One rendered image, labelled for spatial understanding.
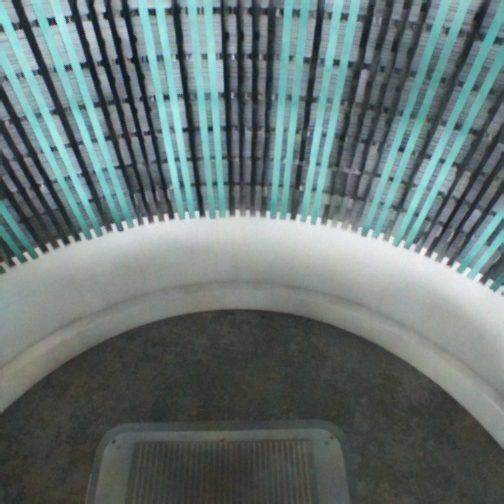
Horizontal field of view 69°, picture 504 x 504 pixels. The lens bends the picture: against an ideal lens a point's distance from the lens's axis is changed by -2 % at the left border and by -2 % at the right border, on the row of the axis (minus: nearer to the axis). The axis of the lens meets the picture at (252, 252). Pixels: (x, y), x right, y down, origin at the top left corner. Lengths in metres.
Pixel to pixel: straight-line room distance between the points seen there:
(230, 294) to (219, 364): 0.22
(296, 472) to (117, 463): 0.35
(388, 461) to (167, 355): 0.70
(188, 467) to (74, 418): 0.50
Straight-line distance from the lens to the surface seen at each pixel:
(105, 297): 1.20
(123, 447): 0.88
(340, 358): 1.25
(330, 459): 0.85
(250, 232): 0.88
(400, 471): 1.20
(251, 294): 1.21
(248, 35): 0.62
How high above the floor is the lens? 1.12
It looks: 51 degrees down
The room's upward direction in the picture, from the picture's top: 1 degrees clockwise
